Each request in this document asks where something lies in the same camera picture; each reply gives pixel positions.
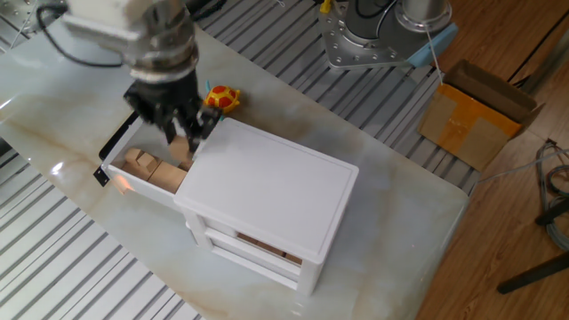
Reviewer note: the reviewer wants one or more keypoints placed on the cardboard box with orange tape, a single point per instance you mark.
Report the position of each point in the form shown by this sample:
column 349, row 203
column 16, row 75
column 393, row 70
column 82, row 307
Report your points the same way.
column 467, row 124

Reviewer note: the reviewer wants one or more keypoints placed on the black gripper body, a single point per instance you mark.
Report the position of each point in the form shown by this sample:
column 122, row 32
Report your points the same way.
column 166, row 95

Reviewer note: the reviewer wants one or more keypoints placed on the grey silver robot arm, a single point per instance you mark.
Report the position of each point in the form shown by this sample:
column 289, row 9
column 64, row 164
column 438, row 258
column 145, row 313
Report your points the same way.
column 378, row 26

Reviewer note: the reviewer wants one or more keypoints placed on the light wooden block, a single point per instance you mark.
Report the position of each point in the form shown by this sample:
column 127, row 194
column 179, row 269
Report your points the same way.
column 180, row 149

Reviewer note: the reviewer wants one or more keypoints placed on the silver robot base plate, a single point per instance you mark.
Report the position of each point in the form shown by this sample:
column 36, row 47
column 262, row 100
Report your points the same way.
column 351, row 53

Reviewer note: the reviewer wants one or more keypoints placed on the yellow connector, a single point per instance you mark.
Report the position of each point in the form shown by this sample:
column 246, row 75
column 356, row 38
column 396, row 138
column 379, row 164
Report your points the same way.
column 326, row 6

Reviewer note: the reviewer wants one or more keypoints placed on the white drawer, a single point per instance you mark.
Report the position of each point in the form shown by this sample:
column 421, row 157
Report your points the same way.
column 138, row 189

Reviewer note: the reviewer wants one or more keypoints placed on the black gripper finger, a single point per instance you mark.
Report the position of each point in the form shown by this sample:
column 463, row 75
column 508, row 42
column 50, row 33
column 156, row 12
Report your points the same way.
column 200, row 129
column 170, row 131

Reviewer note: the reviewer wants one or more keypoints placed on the perforated metal plate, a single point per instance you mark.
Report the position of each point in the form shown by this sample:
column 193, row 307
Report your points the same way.
column 18, row 13

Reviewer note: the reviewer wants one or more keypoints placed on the small brown wooden block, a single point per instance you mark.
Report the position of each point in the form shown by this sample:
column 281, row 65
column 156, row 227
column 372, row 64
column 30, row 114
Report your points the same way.
column 186, row 165

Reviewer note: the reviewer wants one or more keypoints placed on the wooden blocks in drawer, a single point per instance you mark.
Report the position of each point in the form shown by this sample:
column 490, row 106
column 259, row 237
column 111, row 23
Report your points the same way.
column 140, row 164

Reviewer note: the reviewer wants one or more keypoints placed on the black stand leg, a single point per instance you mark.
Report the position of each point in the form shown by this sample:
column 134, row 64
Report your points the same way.
column 533, row 273

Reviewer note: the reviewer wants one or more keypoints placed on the yellow orange turtle toy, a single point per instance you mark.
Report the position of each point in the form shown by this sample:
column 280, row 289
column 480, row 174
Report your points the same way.
column 222, row 97

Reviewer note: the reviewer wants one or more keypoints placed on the rectangular wooden block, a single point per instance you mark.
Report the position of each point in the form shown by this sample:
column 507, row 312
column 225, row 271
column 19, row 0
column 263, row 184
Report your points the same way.
column 168, row 178

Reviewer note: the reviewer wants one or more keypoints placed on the short black stand foot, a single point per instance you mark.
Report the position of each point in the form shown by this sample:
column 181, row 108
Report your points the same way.
column 553, row 213

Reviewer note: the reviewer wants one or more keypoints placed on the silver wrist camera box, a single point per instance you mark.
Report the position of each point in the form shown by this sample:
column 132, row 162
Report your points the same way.
column 98, row 35

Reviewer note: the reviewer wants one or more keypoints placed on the white drawer cabinet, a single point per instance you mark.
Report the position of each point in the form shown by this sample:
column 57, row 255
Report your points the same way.
column 266, row 191

